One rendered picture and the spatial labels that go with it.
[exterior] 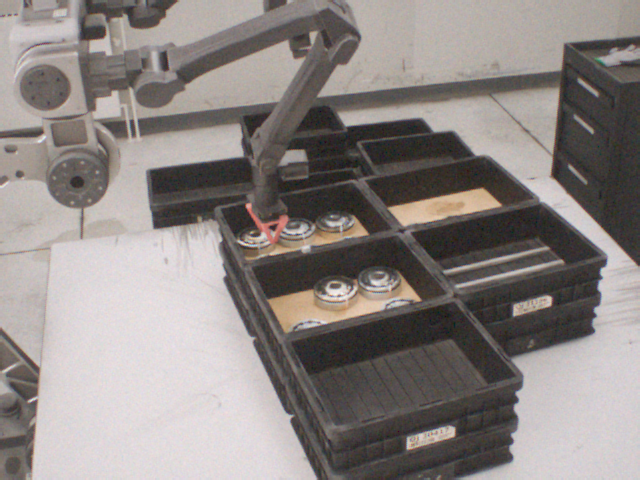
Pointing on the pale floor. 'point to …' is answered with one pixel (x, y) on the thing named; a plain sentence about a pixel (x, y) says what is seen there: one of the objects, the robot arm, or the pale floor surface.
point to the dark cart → (601, 138)
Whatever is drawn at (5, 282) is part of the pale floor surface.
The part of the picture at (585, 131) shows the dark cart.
